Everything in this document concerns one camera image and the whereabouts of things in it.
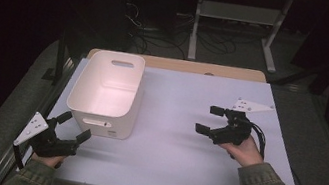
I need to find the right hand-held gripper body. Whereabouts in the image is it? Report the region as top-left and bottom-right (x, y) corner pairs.
(209, 94), (276, 154)

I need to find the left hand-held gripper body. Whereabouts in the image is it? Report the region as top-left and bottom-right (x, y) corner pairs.
(11, 108), (85, 164)

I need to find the white plastic bin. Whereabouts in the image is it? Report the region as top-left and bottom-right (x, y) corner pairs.
(61, 44), (150, 143)

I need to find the person's left hand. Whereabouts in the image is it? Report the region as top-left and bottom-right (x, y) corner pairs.
(29, 149), (68, 171)

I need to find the person's right hand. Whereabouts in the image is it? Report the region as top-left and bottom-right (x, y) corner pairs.
(215, 130), (268, 172)

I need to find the wooden table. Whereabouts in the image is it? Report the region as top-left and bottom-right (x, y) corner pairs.
(86, 41), (269, 88)

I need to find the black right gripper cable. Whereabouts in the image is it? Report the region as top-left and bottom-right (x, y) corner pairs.
(238, 121), (320, 185)

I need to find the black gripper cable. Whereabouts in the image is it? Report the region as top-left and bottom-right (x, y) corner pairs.
(8, 143), (29, 171)
(238, 121), (320, 185)

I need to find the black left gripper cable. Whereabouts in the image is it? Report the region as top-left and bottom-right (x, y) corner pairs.
(8, 143), (29, 171)

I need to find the tangle of floor cables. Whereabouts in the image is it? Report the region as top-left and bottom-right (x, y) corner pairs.
(117, 1), (243, 70)

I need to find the white metal desk frame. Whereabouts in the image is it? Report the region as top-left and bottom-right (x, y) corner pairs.
(186, 0), (294, 76)

